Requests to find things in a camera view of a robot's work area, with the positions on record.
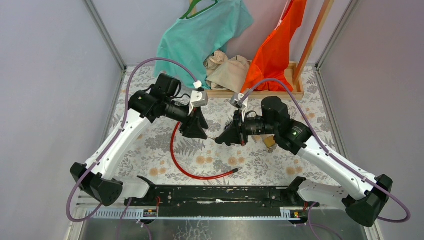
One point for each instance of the teal t-shirt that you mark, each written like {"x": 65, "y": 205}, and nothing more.
{"x": 191, "y": 41}

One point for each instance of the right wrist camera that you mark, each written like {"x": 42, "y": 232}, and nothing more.
{"x": 240, "y": 101}

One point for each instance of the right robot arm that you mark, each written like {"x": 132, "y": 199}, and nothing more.
{"x": 361, "y": 194}

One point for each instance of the orange t-shirt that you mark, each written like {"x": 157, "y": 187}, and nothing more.
{"x": 272, "y": 58}

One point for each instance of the wooden rack pole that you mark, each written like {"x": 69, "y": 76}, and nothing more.
{"x": 316, "y": 30}

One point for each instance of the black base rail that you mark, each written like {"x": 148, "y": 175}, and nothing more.
{"x": 185, "y": 201}

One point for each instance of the green hanger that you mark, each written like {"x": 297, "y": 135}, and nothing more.
{"x": 192, "y": 9}

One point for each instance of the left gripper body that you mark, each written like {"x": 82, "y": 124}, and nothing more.
{"x": 187, "y": 124}

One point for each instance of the red cable lock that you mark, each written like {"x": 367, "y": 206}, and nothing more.
{"x": 190, "y": 156}

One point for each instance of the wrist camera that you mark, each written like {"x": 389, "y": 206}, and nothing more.
{"x": 198, "y": 98}
{"x": 240, "y": 101}

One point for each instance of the beige cloth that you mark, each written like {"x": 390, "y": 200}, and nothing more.
{"x": 223, "y": 73}

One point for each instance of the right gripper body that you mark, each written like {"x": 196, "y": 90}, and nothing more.
{"x": 241, "y": 122}

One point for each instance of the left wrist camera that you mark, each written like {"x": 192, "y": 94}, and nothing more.
{"x": 198, "y": 98}

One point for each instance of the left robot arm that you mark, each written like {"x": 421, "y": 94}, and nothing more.
{"x": 97, "y": 176}

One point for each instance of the brass padlock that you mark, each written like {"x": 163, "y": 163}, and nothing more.
{"x": 267, "y": 141}

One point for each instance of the wooden rack base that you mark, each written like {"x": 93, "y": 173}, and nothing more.
{"x": 292, "y": 75}

